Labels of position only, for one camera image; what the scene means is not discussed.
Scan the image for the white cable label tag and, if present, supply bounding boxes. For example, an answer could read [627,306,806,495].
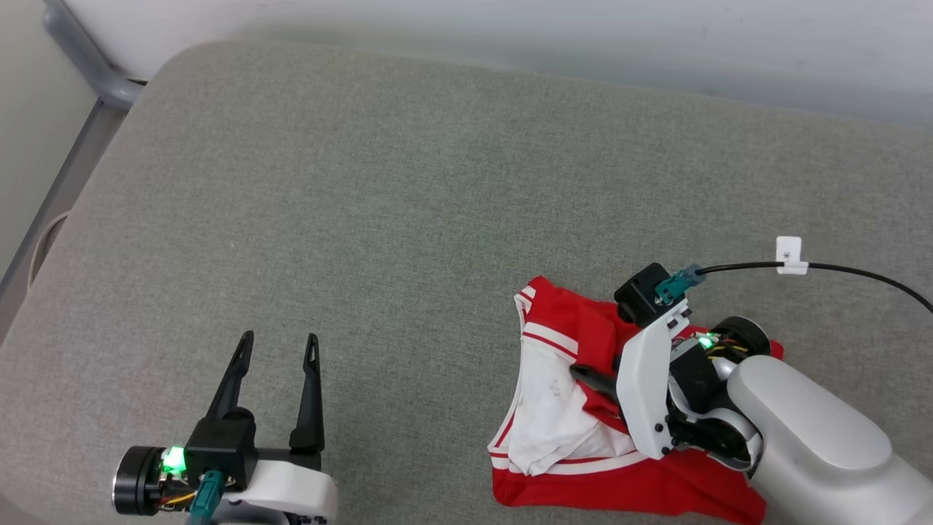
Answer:
[775,235,811,277]

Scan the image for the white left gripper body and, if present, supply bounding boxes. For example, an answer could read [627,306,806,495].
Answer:
[219,448,340,525]

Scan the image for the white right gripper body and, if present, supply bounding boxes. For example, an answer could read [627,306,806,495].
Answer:
[616,298,722,461]

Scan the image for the grey metal tube frame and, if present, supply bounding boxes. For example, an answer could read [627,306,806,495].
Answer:
[0,0,148,343]

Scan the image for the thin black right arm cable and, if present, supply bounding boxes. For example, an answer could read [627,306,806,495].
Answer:
[655,260,933,314]

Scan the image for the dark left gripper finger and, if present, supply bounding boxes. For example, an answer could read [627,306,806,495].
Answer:
[206,330,256,438]
[289,333,326,454]

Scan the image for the red and white jersey garment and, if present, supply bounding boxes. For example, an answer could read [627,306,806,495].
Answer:
[487,275,786,525]

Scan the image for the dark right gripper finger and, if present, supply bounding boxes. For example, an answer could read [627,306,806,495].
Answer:
[569,364,621,406]

